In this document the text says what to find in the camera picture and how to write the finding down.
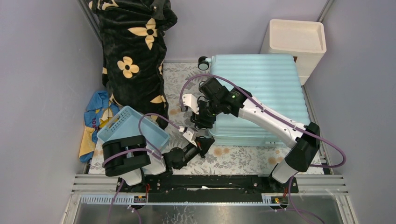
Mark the floral patterned floor mat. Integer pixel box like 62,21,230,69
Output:
88,63,324,175

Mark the blue yellow cloth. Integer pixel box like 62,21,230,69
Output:
78,91,120,163

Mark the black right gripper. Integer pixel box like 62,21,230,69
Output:
190,98,222,129

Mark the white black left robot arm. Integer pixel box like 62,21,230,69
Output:
102,135,215,192

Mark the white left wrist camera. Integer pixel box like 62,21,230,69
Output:
179,126,198,147

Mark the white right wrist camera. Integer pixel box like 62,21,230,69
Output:
182,93,199,115

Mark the white three-drawer storage cabinet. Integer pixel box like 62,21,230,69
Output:
260,19,327,85

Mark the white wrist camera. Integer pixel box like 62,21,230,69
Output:
182,93,199,115
179,126,198,147

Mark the light blue perforated plastic basket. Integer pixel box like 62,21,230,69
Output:
97,106,170,151

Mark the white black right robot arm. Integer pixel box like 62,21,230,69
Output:
179,75,320,192

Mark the light blue ribbed suitcase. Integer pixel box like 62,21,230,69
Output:
198,54,310,146

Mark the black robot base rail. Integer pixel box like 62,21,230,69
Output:
116,175,299,206

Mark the black floral plush blanket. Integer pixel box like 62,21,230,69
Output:
87,0,177,129

